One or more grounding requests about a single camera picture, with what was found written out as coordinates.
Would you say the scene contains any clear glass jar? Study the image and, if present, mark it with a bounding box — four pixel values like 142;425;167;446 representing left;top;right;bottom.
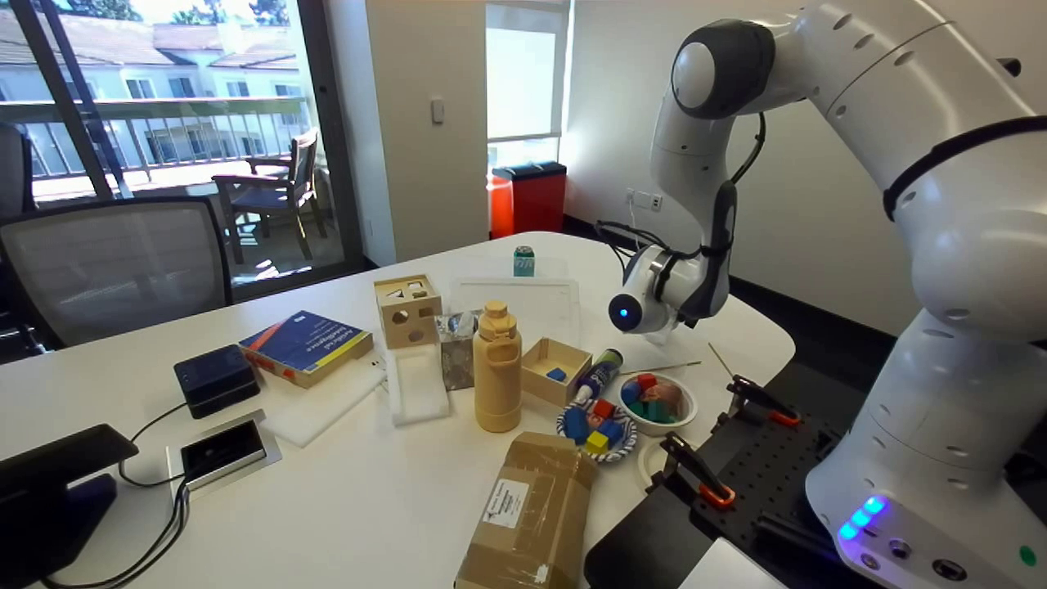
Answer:
435;309;485;394

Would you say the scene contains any white neighbouring building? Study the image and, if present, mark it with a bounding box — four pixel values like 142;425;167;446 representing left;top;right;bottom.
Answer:
0;15;313;109

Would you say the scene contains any small black box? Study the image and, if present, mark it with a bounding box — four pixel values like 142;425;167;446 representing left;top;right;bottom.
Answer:
171;340;264;424

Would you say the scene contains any white plastic ring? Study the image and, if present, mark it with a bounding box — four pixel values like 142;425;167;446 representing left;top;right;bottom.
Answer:
636;437;672;492

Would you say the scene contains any white paper sheet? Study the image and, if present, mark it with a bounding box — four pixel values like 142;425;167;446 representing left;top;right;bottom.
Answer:
675;535;789;589

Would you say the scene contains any flat brown cardboard box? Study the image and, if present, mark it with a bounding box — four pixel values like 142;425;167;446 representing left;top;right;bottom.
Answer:
453;430;601;589

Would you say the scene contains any white bowl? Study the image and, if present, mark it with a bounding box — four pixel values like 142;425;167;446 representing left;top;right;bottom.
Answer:
615;371;701;440

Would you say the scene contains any blue green marker tube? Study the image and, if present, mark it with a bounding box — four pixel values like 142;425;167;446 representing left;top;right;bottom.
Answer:
574;343;628;405

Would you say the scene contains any blue and yellow book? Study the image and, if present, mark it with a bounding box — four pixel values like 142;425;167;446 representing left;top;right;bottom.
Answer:
238;309;376;391

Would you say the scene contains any black orange bar clamp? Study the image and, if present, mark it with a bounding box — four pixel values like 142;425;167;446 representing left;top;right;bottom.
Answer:
658;430;744;513
704;340;809;431

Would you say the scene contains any small open wooden box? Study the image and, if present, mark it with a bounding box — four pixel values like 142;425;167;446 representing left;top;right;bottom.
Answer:
517;335;596;412

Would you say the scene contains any table cable hatch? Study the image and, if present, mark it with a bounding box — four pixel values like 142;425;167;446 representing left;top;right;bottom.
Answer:
165;405;286;492

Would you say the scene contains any white cutting board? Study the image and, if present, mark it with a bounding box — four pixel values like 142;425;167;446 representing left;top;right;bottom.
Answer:
254;364;388;450

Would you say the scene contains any clear acrylic tray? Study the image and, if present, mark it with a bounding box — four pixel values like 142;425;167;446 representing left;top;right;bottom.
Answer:
387;343;455;430

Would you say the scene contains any red cabinet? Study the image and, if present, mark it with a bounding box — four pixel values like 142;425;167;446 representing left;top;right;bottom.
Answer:
508;161;571;237

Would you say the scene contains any grey mesh office chair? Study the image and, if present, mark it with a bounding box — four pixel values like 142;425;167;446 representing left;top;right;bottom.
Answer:
0;192;235;353

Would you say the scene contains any wooden shape sorter box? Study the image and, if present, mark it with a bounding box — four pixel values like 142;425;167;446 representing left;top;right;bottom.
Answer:
369;272;445;353

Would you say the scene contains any balcony railing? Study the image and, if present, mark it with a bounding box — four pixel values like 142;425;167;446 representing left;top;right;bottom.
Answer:
0;97;320;208

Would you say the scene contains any long thin wooden stick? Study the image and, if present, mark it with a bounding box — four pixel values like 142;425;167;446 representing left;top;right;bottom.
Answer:
639;358;704;377

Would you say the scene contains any dark wooden patio chair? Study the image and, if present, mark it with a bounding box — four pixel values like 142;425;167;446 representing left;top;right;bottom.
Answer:
208;128;330;267

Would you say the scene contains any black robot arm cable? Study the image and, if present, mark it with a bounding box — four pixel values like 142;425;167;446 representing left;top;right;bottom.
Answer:
722;109;770;192

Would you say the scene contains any black monitor device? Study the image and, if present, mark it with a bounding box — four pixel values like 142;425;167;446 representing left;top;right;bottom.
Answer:
0;424;142;589

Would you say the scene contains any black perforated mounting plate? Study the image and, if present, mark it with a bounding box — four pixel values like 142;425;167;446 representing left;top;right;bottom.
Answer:
581;364;909;589

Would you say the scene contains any black power cable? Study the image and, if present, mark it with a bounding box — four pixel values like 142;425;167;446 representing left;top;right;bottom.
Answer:
42;478;193;589
111;401;193;492

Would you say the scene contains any tan plastic bottle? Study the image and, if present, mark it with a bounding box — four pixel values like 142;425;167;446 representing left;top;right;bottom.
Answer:
470;303;527;437

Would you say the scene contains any white plastic board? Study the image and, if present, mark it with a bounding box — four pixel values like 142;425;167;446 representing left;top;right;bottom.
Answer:
448;274;587;352

